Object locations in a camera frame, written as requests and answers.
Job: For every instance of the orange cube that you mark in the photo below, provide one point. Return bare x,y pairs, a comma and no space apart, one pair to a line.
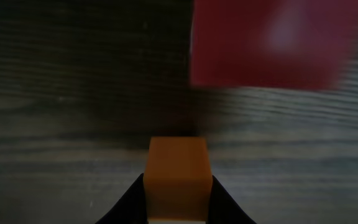
177,174

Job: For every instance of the red cube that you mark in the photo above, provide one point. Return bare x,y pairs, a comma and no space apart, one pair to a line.
259,46

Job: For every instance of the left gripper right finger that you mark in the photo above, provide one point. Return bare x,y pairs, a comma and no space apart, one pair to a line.
224,208

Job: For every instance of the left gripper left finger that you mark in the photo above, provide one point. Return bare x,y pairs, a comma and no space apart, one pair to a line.
130,208

